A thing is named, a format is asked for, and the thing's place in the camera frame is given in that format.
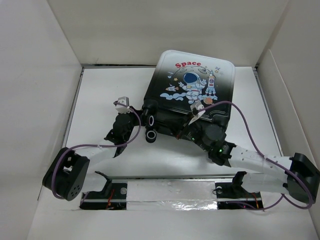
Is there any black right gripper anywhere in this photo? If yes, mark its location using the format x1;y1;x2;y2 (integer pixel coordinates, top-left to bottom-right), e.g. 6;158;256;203
163;112;210;152

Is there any black white space suitcase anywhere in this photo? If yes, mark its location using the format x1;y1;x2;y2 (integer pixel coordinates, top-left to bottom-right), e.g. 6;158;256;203
142;50;236;143

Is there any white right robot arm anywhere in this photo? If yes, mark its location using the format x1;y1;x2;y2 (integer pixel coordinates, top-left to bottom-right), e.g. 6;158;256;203
172;122;320;204

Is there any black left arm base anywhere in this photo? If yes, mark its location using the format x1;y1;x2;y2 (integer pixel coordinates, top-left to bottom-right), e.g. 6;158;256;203
79;171;128;211

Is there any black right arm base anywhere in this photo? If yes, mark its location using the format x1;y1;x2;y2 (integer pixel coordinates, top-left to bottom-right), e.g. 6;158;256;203
212;182;264;210

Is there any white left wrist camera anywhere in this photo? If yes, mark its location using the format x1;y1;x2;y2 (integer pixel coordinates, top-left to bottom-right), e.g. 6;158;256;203
113;96;131;114

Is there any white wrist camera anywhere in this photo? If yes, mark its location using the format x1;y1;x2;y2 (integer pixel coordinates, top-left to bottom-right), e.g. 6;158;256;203
188;101;205;125
113;96;131;114

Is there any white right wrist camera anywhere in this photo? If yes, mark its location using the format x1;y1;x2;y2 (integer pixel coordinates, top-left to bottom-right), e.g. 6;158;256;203
188;101;205;125

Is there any aluminium mounting rail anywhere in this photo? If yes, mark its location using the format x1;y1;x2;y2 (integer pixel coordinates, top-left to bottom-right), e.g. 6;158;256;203
80;195;262;205

